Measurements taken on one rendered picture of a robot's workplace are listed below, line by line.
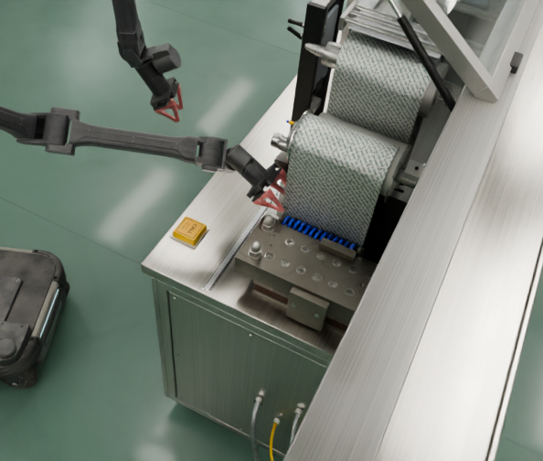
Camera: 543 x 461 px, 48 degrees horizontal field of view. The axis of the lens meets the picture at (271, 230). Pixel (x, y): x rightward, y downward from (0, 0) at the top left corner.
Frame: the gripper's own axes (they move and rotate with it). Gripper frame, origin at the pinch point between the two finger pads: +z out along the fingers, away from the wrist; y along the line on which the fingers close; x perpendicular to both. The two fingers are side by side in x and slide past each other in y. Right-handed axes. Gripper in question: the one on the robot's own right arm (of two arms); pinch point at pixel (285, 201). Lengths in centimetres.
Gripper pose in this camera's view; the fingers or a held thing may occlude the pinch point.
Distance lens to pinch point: 161.6
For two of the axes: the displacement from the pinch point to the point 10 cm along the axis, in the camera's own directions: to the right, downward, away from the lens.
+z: 7.2, 6.6, 2.1
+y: -4.3, 6.6, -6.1
